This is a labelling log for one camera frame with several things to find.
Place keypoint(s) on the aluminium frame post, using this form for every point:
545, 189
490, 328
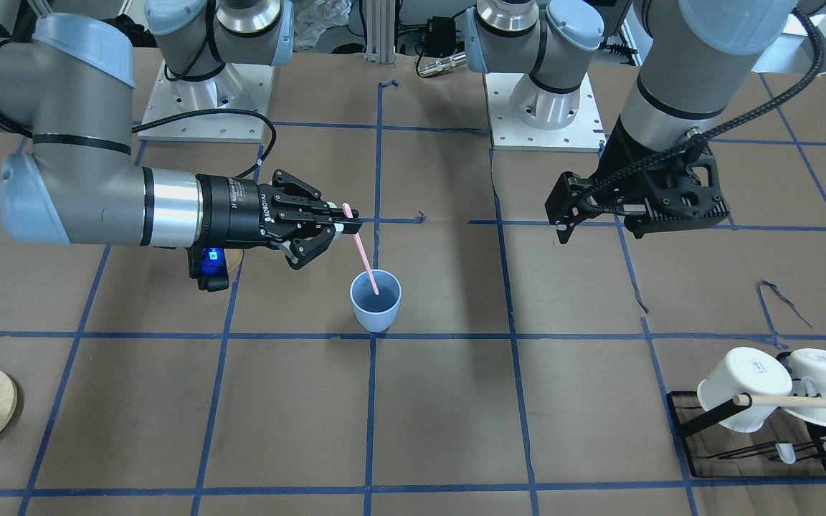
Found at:
380, 31

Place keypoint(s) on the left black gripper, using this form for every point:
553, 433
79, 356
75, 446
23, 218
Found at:
622, 159

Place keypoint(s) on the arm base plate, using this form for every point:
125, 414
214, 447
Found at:
546, 115
238, 86

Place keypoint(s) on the blue plastic cup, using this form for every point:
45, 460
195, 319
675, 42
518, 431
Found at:
376, 312

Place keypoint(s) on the pink chopstick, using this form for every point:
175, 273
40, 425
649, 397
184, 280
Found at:
361, 251

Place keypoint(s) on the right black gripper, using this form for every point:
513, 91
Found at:
232, 210

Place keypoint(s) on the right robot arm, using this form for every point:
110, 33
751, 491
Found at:
69, 89

